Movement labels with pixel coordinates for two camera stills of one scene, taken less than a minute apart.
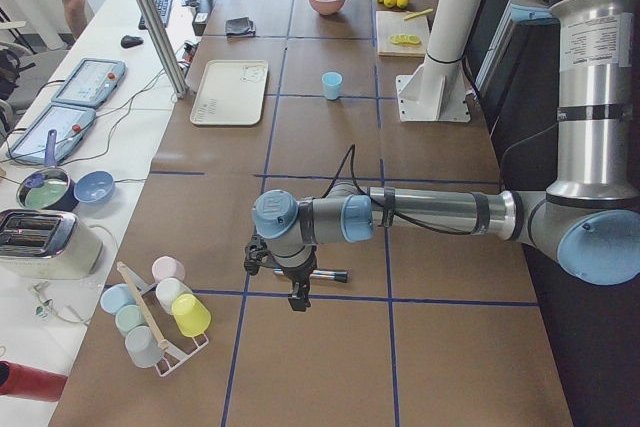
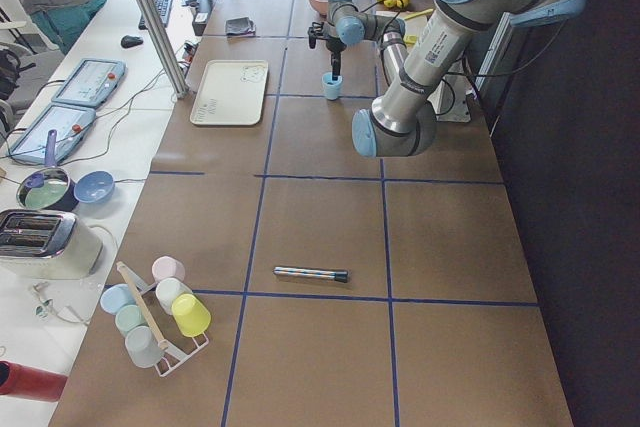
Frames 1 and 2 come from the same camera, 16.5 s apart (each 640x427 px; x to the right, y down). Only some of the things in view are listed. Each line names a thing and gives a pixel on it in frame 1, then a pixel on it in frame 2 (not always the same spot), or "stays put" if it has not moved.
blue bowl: x=94 y=186 stays put
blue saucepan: x=50 y=188 stays put
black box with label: x=199 y=23 stays put
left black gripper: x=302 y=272 to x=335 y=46
